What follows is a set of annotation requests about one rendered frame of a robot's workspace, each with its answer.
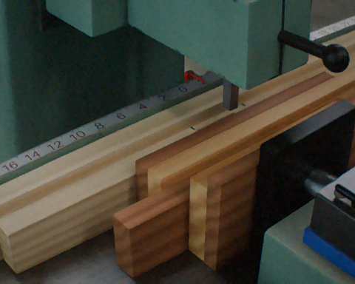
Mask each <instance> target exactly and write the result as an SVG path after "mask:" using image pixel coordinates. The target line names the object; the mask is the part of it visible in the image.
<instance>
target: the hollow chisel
mask: <svg viewBox="0 0 355 284"><path fill-rule="evenodd" d="M238 94H239V87H237V86H235V85H234V84H233V83H231V82H229V81H228V80H226V79H223V108H226V109H227V110H228V111H232V110H233V109H237V108H238V107H237V105H238Z"/></svg>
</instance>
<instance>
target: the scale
mask: <svg viewBox="0 0 355 284"><path fill-rule="evenodd" d="M354 24H355V16H352V17H350V18H347V19H344V20H341V21H338V22H337V23H333V24H330V25H329V26H326V27H323V28H321V29H318V30H315V31H313V32H310V39H309V40H312V41H315V40H317V39H319V38H323V37H324V36H327V35H330V34H332V33H335V32H336V31H337V32H338V31H340V30H343V29H345V28H347V27H350V26H353V25H354ZM200 77H201V78H203V79H205V80H206V82H204V83H202V82H200V81H199V80H197V79H196V78H193V79H190V80H188V81H186V82H183V83H181V84H178V85H176V86H174V87H170V88H168V89H165V90H164V91H162V92H159V93H155V94H154V95H151V96H149V97H147V98H145V99H143V100H141V101H137V102H135V103H133V104H130V105H129V106H126V107H124V108H121V109H118V110H116V111H115V112H112V113H110V114H108V115H105V116H103V117H100V118H99V119H96V120H94V121H92V122H90V123H88V124H84V125H83V126H80V127H79V128H76V129H74V130H72V131H69V132H67V133H64V134H63V135H61V136H59V137H56V138H53V139H52V140H50V141H48V142H46V143H43V144H41V145H39V146H37V147H33V148H32V149H29V150H28V151H26V152H22V153H21V154H20V155H17V156H14V157H13V158H11V159H9V160H6V161H4V162H2V163H0V177H1V176H3V175H6V174H7V173H9V172H12V171H14V170H15V169H19V168H20V167H22V166H26V165H27V164H29V163H31V162H34V161H35V160H38V159H39V158H43V157H44V156H46V155H48V154H50V153H54V152H55V151H57V150H59V149H61V148H64V147H66V146H68V145H70V144H72V143H74V142H77V141H79V140H81V139H83V138H85V137H87V136H89V135H93V134H95V133H96V132H99V131H101V130H102V129H106V128H109V127H110V126H112V125H115V124H116V123H119V122H121V121H125V120H126V119H128V118H131V117H132V116H134V115H137V114H139V113H142V112H145V111H147V110H148V109H151V108H153V107H155V106H159V105H161V104H163V103H165V102H167V101H169V100H171V99H175V98H176V97H179V96H181V95H183V94H185V93H188V92H191V91H192V90H195V89H197V88H201V87H203V86H205V85H207V84H210V83H212V82H214V81H216V80H218V79H221V78H222V77H221V76H219V75H218V74H217V73H213V72H212V71H211V72H206V73H205V74H202V75H200Z"/></svg>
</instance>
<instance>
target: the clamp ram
mask: <svg viewBox="0 0 355 284"><path fill-rule="evenodd" d="M354 126H355V106H354V105H353V104H351V103H350V102H348V101H346V100H345V99H342V100H341V101H338V102H336V103H335V104H332V105H331V106H329V108H326V109H324V110H323V111H320V112H318V113H317V114H316V115H312V116H311V117H310V118H307V119H306V120H304V121H303V122H300V123H298V124H297V125H295V126H292V127H291V128H290V129H287V130H286V131H283V132H281V133H280V134H278V135H276V136H274V137H272V138H271V139H269V140H268V141H266V142H263V143H261V144H260V156H259V168H258V176H257V191H256V198H255V203H254V214H253V221H252V230H251V243H250V247H251V248H252V249H254V250H255V251H257V253H259V254H260V255H262V250H263V241H264V237H265V233H266V230H268V229H270V228H271V227H272V226H273V225H275V223H279V222H280V221H281V220H283V219H284V218H285V217H287V216H289V215H290V214H292V213H293V212H295V211H296V210H298V209H300V208H302V206H304V205H305V204H307V203H309V202H310V201H312V200H313V199H314V198H315V194H316V193H317V192H318V191H319V190H320V189H321V188H323V187H325V186H327V185H328V184H329V183H330V182H332V181H334V180H336V179H337V178H338V177H339V176H342V175H343V174H345V172H347V168H348V162H349V159H350V151H351V146H352V139H353V135H354Z"/></svg>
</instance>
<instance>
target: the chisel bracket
mask: <svg viewBox="0 0 355 284"><path fill-rule="evenodd" d="M127 1H128V7H127V15H128V25H129V26H131V27H133V28H135V29H137V30H138V31H141V32H142V33H144V34H147V35H148V36H149V37H152V38H153V39H155V40H157V41H159V42H160V43H162V44H165V45H166V46H168V47H169V48H172V49H173V50H175V51H177V52H178V53H180V54H182V55H184V56H186V57H188V58H190V59H192V60H193V61H194V62H197V63H199V64H200V65H201V66H203V67H205V68H207V69H209V70H211V71H212V72H213V73H217V74H218V75H219V76H221V77H222V78H224V79H226V80H228V81H229V82H231V83H233V84H234V85H235V86H237V87H240V88H241V89H245V90H247V89H252V88H254V87H256V86H258V85H261V84H263V83H265V82H267V81H270V80H271V79H273V78H277V77H278V76H281V75H284V74H285V73H287V72H290V71H292V70H295V69H296V68H299V67H301V66H304V65H306V63H307V62H308V53H305V52H303V51H301V50H297V49H294V48H293V47H290V46H288V45H286V44H283V43H280V42H279V41H278V40H277V37H278V34H279V32H280V31H281V30H287V31H289V32H292V33H295V34H297V35H299V36H302V37H304V38H307V39H310V30H311V8H312V5H311V3H312V0H127Z"/></svg>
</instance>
